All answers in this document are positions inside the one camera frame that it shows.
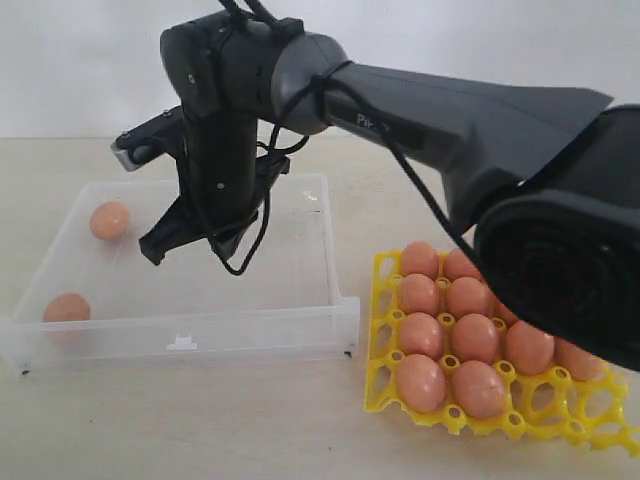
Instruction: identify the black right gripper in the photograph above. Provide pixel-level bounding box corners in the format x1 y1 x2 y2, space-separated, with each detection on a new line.
138 14 290 265

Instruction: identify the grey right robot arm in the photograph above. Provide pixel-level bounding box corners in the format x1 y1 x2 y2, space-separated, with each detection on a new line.
140 13 639 370

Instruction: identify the clear plastic tray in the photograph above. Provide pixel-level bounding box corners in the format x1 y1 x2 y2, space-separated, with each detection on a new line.
1 174 360 374

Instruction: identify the yellow plastic egg rack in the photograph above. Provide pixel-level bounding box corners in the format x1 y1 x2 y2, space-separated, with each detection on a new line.
364 251 639 458

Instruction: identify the brown egg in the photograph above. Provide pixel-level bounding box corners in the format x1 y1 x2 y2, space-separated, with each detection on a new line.
397 312 445 360
399 273 440 316
89 201 130 240
554 337 605 382
495 300 519 326
400 241 440 279
446 277 492 318
452 361 506 420
395 354 446 414
504 321 555 376
443 248 484 282
450 313 500 365

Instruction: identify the brown egg front left corner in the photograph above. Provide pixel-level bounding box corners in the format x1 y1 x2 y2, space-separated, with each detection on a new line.
42 292 91 346

